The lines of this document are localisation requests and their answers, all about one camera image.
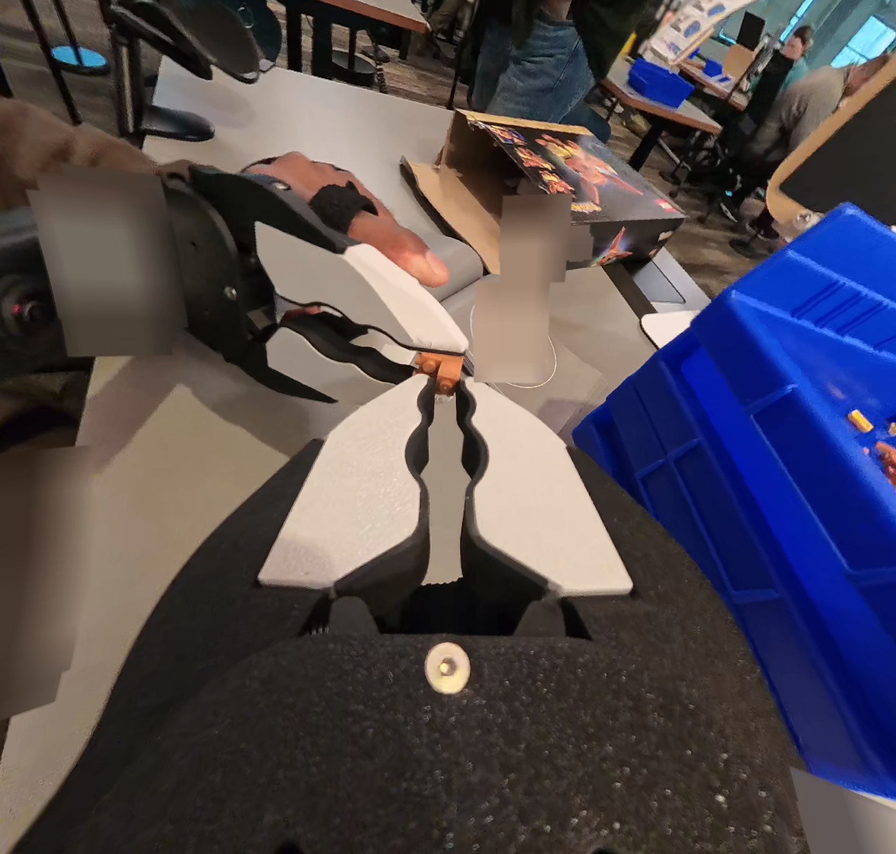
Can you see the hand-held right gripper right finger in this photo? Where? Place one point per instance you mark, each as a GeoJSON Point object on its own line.
{"type": "Point", "coordinates": [546, 504]}

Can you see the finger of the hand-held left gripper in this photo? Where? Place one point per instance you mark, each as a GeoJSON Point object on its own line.
{"type": "Point", "coordinates": [378, 294]}
{"type": "Point", "coordinates": [336, 350]}

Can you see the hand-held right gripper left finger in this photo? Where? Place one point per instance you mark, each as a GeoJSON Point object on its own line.
{"type": "Point", "coordinates": [350, 504]}

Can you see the small brown brick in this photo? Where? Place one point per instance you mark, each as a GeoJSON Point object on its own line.
{"type": "Point", "coordinates": [439, 371]}

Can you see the stack of blue plastic bins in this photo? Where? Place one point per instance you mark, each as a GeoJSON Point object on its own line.
{"type": "Point", "coordinates": [770, 518]}

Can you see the person's left forearm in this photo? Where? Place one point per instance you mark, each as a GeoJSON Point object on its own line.
{"type": "Point", "coordinates": [70, 147]}

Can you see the grey desk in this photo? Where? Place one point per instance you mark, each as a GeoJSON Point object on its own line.
{"type": "Point", "coordinates": [175, 483]}

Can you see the grey instruction booklet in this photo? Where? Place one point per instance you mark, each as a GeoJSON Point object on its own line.
{"type": "Point", "coordinates": [458, 266]}

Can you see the white rounded flat plate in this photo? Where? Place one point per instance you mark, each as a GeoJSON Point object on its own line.
{"type": "Point", "coordinates": [668, 329]}

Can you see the black stand with round disc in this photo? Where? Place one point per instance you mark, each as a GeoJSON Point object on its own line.
{"type": "Point", "coordinates": [196, 42]}

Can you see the printed cardboard box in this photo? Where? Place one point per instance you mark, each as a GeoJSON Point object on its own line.
{"type": "Point", "coordinates": [574, 168]}

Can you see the black stand with blue base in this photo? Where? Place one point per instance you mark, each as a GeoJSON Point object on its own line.
{"type": "Point", "coordinates": [63, 56]}

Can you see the wood-edged grey table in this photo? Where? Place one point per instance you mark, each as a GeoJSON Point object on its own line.
{"type": "Point", "coordinates": [672, 115]}
{"type": "Point", "coordinates": [364, 0]}

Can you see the pile of brown bricks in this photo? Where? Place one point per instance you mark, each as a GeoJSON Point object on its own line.
{"type": "Point", "coordinates": [882, 448]}

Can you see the blue plastic bin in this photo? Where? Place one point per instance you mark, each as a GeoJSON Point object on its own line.
{"type": "Point", "coordinates": [658, 84]}

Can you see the white and blue carton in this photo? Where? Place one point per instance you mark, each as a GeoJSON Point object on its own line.
{"type": "Point", "coordinates": [700, 21]}

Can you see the black board with wooden edge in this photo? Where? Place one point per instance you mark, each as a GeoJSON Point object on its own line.
{"type": "Point", "coordinates": [847, 161]}

